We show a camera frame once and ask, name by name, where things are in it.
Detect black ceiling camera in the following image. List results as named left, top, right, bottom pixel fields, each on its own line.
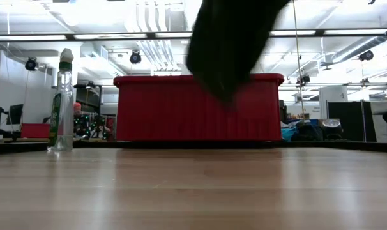
left=24, top=56, right=38, bottom=72
left=129, top=50, right=142, bottom=65
left=297, top=73, right=311, bottom=86
left=358, top=50, right=375, bottom=62

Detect silver round container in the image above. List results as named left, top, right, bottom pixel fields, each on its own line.
left=321, top=118, right=343, bottom=141

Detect background robot green lights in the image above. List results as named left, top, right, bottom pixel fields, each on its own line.
left=73, top=114, right=113, bottom=141

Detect black ceiling light rail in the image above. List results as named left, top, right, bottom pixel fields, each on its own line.
left=0, top=27, right=387, bottom=42

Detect bright blue garment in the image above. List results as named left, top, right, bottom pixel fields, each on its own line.
left=281, top=126, right=298, bottom=142

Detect black partition panel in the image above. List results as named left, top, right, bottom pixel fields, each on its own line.
left=327, top=101, right=377, bottom=142

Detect black aluminium rig frame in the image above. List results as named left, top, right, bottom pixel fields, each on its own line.
left=0, top=139, right=387, bottom=154

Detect person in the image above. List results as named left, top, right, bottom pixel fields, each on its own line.
left=72, top=102, right=84, bottom=118

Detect small red box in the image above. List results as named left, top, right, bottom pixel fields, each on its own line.
left=20, top=123, right=51, bottom=139

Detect dark navy garment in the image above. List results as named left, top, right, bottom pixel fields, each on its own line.
left=291, top=123, right=324, bottom=142

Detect red plastic laundry bin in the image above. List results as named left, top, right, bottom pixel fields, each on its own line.
left=112, top=73, right=285, bottom=142

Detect thin vertical pole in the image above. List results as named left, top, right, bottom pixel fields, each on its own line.
left=291, top=0, right=306, bottom=121

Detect dark green button shirt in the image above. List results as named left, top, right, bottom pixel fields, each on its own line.
left=185, top=0, right=292, bottom=105

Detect clear spray bottle green label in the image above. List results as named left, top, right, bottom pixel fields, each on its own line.
left=47, top=47, right=75, bottom=152

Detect dark background monitor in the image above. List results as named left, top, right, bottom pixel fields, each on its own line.
left=6, top=103, right=24, bottom=125

